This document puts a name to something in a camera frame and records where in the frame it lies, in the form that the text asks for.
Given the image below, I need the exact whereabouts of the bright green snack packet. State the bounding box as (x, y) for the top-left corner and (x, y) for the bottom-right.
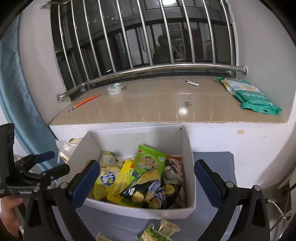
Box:
(119, 145), (167, 209)

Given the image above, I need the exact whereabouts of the blue curtain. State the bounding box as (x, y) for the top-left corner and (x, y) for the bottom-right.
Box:
(0, 14), (58, 169)

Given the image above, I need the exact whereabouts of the jelly cup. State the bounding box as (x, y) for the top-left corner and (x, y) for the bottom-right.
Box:
(158, 220), (180, 237)

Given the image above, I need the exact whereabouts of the white chair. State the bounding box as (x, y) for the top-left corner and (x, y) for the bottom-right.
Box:
(266, 171), (296, 234)

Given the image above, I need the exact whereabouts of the tape roll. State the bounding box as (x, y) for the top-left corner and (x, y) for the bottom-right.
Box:
(106, 83), (125, 96)

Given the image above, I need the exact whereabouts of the orange handled tool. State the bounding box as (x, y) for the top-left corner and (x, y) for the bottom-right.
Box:
(69, 94), (102, 113)

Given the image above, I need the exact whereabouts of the steel window grille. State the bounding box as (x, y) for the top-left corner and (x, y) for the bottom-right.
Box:
(39, 0), (248, 102)

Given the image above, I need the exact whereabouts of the grey patterned snack bag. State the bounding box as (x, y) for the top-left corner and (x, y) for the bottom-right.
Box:
(162, 156), (185, 208)

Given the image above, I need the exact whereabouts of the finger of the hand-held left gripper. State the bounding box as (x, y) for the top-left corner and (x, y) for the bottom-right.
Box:
(14, 164), (71, 189)
(14, 151), (55, 171)

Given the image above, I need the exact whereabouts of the yellow-green snack packet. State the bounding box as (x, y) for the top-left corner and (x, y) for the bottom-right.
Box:
(93, 163), (124, 201)

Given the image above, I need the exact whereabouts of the pale yellow snack packet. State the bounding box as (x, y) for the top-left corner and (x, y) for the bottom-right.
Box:
(99, 151), (123, 167)

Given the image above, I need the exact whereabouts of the white cardboard box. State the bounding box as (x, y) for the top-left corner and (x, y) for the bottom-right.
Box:
(67, 125), (197, 220)

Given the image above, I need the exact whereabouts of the green wet wipes pack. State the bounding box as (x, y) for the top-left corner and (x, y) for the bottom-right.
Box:
(235, 89), (282, 115)

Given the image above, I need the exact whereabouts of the pale green white packet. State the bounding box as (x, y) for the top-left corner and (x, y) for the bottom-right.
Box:
(217, 77), (262, 95)

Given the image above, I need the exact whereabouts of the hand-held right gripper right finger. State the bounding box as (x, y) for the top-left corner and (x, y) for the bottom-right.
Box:
(194, 159), (271, 241)

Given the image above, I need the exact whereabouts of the person's left hand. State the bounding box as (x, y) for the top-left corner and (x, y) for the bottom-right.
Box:
(0, 197), (23, 235)

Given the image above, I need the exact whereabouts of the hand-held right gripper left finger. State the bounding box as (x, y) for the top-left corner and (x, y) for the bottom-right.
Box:
(23, 159), (101, 241)

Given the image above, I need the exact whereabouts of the green peas snack packet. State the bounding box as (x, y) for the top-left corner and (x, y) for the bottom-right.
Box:
(134, 223), (170, 241)

